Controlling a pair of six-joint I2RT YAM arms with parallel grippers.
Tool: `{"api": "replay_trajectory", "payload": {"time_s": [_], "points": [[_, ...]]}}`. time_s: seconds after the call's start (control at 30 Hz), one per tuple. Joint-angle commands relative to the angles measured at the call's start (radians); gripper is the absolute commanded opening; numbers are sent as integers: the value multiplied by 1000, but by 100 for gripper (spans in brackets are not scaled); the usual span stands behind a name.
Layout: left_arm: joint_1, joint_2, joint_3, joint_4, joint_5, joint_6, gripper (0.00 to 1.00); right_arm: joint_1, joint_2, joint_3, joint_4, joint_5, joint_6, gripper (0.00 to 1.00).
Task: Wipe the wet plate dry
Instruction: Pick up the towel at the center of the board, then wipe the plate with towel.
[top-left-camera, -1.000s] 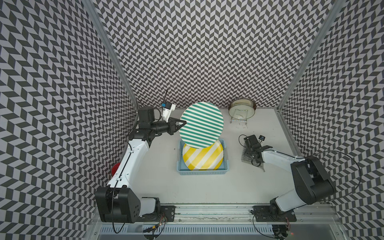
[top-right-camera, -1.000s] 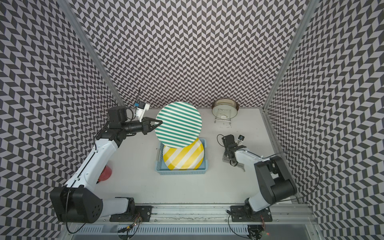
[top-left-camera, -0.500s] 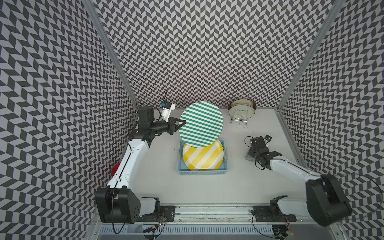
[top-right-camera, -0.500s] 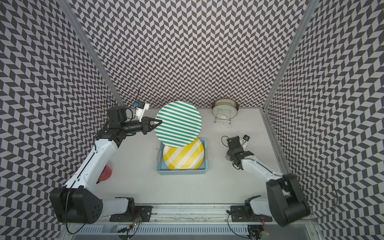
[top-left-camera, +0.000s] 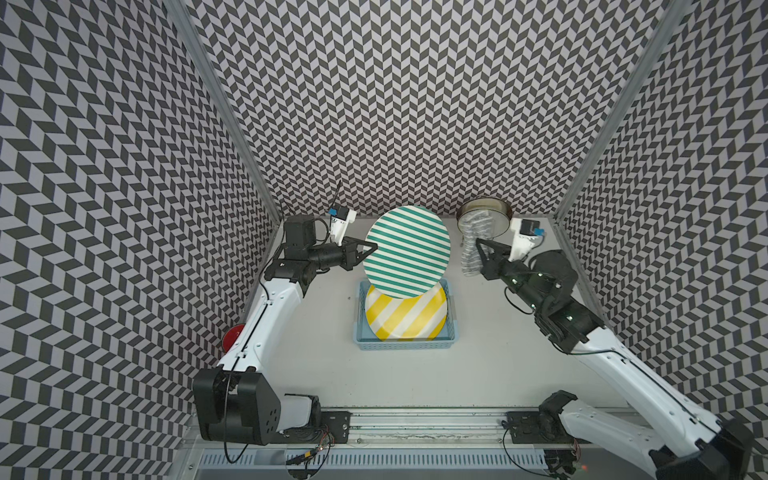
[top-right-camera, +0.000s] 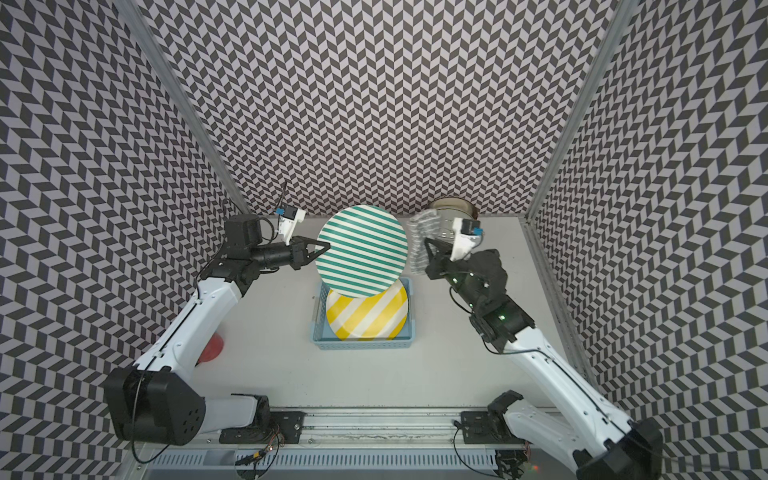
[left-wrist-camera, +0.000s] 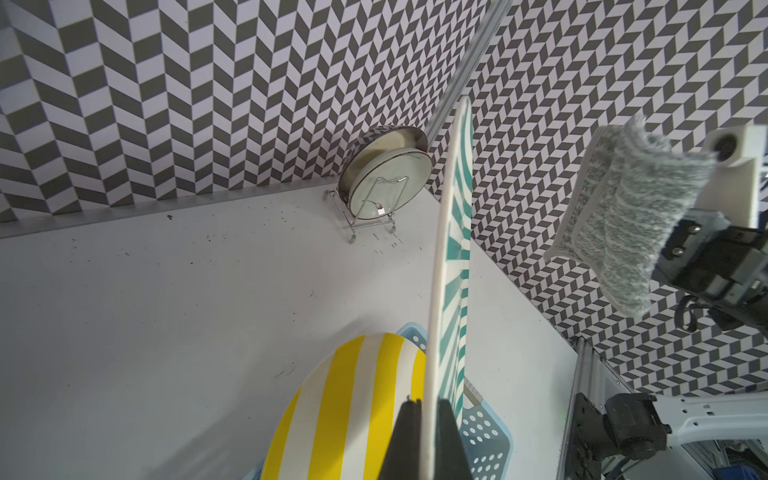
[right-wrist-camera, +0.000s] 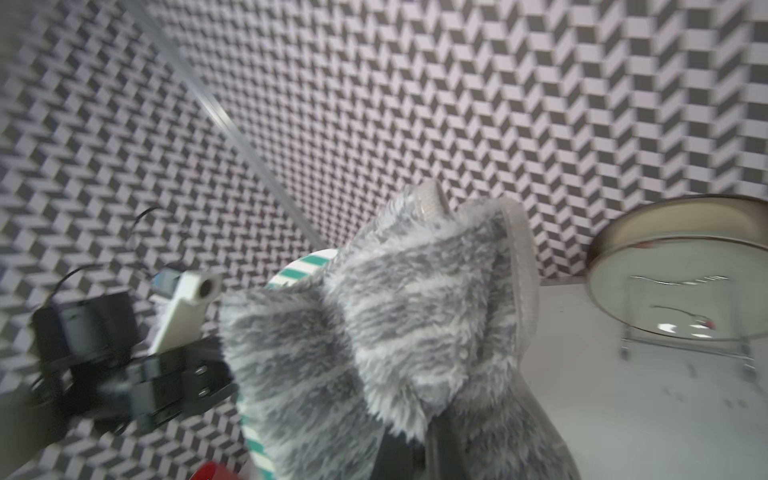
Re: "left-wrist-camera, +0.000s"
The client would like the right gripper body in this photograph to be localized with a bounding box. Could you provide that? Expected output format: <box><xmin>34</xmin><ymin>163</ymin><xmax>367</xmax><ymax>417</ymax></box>
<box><xmin>652</xmin><ymin>209</ymin><xmax>767</xmax><ymax>335</ymax></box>

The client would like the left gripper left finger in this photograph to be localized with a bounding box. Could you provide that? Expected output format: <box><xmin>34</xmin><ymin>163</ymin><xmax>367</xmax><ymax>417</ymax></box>
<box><xmin>378</xmin><ymin>399</ymin><xmax>422</xmax><ymax>480</ymax></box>

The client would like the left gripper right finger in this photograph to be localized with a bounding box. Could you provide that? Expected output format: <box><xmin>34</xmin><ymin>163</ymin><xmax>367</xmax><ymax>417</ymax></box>
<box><xmin>434</xmin><ymin>399</ymin><xmax>472</xmax><ymax>480</ymax></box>

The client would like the yellow striped plate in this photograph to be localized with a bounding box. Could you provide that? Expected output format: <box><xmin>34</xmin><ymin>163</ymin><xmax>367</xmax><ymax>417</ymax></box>
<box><xmin>260</xmin><ymin>333</ymin><xmax>426</xmax><ymax>479</ymax></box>

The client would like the grey microfibre cloth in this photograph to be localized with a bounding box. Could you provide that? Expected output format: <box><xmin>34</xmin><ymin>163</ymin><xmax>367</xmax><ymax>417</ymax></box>
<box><xmin>545</xmin><ymin>115</ymin><xmax>717</xmax><ymax>318</ymax></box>

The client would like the green striped plate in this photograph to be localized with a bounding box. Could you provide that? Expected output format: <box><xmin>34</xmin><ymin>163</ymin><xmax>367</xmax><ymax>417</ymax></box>
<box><xmin>419</xmin><ymin>97</ymin><xmax>474</xmax><ymax>479</ymax></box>

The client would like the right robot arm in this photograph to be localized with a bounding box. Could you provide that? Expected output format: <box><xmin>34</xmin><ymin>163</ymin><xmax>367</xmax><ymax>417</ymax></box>
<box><xmin>651</xmin><ymin>209</ymin><xmax>767</xmax><ymax>447</ymax></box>

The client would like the light blue plastic basket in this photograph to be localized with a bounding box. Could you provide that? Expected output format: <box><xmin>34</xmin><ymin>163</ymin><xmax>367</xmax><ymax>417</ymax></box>
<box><xmin>242</xmin><ymin>322</ymin><xmax>514</xmax><ymax>480</ymax></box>

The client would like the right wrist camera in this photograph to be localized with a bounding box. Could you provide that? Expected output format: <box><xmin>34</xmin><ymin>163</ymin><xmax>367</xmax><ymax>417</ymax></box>
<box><xmin>694</xmin><ymin>124</ymin><xmax>767</xmax><ymax>229</ymax></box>

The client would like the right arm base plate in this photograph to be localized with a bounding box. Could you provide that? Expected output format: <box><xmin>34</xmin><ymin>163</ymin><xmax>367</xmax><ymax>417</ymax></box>
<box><xmin>558</xmin><ymin>393</ymin><xmax>620</xmax><ymax>479</ymax></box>

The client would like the aluminium front rail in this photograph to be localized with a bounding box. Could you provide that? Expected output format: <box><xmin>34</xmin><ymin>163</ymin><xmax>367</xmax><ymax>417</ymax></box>
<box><xmin>556</xmin><ymin>337</ymin><xmax>634</xmax><ymax>479</ymax></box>

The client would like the wire plate stand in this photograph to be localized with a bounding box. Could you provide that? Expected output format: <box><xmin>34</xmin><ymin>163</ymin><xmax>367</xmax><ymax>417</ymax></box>
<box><xmin>322</xmin><ymin>176</ymin><xmax>409</xmax><ymax>244</ymax></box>

